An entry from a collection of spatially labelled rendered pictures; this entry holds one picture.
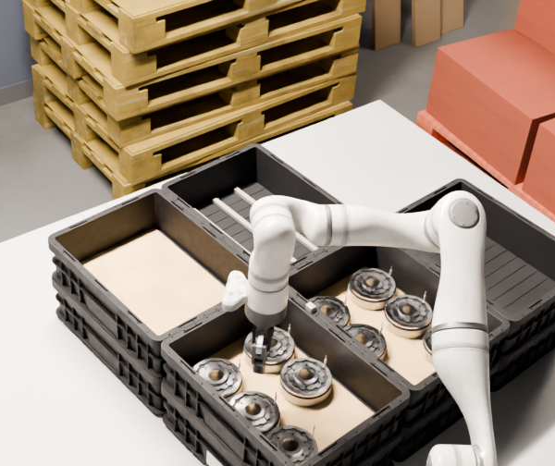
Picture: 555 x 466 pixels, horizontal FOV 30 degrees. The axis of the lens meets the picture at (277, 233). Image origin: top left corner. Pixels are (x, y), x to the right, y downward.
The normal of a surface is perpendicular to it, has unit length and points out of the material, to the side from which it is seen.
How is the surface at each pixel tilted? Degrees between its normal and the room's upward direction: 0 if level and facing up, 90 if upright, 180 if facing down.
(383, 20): 79
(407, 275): 90
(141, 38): 90
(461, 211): 31
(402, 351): 0
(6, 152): 0
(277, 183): 90
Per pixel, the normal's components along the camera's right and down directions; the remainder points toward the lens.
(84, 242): 0.66, 0.51
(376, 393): -0.74, 0.39
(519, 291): 0.07, -0.77
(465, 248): 0.12, -0.26
